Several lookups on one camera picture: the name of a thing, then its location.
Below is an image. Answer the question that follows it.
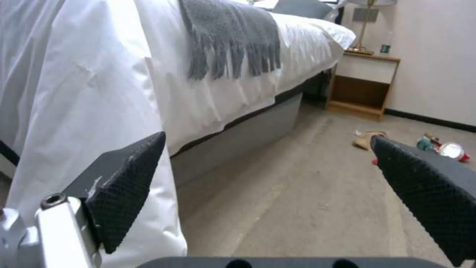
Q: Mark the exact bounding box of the wooden bedside table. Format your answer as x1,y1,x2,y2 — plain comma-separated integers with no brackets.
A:
326,51,402,122

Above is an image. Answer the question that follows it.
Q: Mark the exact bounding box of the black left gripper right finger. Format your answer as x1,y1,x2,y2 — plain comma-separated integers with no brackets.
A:
370,135,476,268

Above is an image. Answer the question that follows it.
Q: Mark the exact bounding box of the brass table lamp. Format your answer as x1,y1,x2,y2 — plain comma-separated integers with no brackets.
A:
345,0,396,55

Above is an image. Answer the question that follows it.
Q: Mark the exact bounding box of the grey bed base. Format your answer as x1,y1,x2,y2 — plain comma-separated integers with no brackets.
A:
169,71,330,190

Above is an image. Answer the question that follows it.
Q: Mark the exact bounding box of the green drink can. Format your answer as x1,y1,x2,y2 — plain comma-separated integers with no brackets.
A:
416,133,441,153

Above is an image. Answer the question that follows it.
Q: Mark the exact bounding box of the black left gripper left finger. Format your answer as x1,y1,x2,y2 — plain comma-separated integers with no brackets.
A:
0,131,167,268

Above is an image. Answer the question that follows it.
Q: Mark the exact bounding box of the grey fringed knit throw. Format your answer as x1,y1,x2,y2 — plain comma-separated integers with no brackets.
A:
178,0,282,80

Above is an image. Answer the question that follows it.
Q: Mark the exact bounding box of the white duvet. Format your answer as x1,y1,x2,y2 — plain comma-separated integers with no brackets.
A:
0,0,357,268

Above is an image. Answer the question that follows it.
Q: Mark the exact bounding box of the grey pillow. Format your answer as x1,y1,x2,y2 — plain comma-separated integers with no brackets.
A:
269,0,337,20

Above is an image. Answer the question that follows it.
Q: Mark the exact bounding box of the brown paper bag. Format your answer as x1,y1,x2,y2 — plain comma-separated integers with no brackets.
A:
352,130,387,151

